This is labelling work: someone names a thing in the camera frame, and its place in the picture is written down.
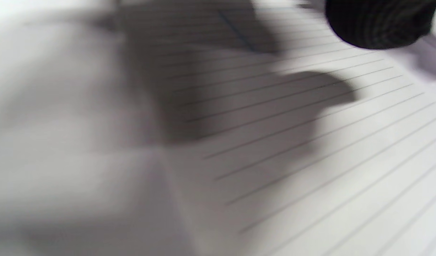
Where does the white lined paper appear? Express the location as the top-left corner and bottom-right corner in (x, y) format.
(0, 0), (436, 256)

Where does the person's left hand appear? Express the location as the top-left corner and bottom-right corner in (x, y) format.
(324, 0), (436, 50)

